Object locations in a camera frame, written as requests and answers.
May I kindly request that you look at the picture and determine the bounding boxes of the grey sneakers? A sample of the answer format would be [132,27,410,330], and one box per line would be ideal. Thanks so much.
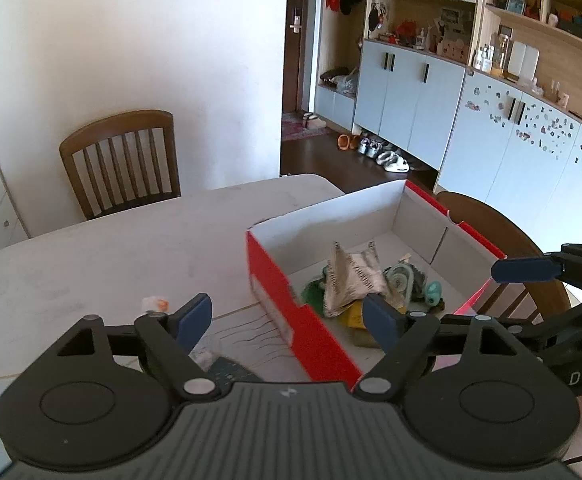
[358,139,389,158]

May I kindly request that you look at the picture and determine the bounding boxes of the red cardboard box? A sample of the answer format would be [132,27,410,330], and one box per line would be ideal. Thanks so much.
[246,179,509,395]

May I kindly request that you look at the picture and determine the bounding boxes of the low cabinet with stickers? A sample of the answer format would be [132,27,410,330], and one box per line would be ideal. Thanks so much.
[435,70,582,242]

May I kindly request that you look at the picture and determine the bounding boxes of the small yellow box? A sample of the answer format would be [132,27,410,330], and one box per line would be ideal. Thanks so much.
[338,300,376,332]

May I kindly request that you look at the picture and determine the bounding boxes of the dark brown door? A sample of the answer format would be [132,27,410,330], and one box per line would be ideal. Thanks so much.
[281,0,326,122]

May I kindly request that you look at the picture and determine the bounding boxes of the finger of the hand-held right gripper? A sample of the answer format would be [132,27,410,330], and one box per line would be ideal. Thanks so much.
[491,242,582,297]
[496,296,582,357]

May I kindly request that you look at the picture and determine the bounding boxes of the brown wooden chair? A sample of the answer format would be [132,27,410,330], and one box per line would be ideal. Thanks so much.
[59,109,182,221]
[436,191,572,322]

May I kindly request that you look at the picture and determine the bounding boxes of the wooden wall shelf unit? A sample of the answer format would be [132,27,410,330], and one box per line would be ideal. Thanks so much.
[471,0,582,128]

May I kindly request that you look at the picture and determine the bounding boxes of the grey-blue tall cabinet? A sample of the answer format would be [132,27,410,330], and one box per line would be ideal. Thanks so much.
[353,0,486,172]

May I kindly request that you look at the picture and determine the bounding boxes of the patterned door rug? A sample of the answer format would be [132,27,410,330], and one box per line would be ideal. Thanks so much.
[281,112,329,143]

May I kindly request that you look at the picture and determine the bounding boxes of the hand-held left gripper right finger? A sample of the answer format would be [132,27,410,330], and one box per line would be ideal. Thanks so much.
[353,294,536,403]

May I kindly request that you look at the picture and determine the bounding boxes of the white shoes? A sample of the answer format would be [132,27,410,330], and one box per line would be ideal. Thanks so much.
[377,151,412,173]

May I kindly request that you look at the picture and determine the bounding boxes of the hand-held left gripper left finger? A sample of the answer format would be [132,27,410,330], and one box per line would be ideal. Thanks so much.
[46,292,219,402]

